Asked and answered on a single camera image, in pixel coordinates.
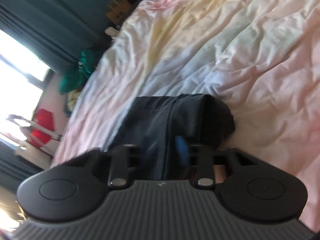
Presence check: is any brown paper bag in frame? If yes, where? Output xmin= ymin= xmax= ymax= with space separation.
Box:
xmin=106 ymin=0 xmax=132 ymax=24

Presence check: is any left teal curtain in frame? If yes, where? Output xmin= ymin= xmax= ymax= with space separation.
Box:
xmin=0 ymin=142 xmax=43 ymax=194

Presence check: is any green garment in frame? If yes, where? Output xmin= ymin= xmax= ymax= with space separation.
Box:
xmin=59 ymin=48 xmax=104 ymax=94

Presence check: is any teal curtain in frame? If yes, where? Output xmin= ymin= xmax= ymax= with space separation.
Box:
xmin=0 ymin=142 xmax=43 ymax=194
xmin=1 ymin=0 xmax=114 ymax=74

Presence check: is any pastel bed sheet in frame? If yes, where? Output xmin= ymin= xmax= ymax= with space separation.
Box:
xmin=53 ymin=0 xmax=319 ymax=231

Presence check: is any window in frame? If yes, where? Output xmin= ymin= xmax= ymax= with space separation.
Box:
xmin=1 ymin=31 xmax=53 ymax=146

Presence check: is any right teal curtain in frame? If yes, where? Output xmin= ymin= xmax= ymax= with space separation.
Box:
xmin=1 ymin=0 xmax=114 ymax=74

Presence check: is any black quilted jacket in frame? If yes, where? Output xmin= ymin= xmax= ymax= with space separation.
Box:
xmin=109 ymin=94 xmax=235 ymax=180

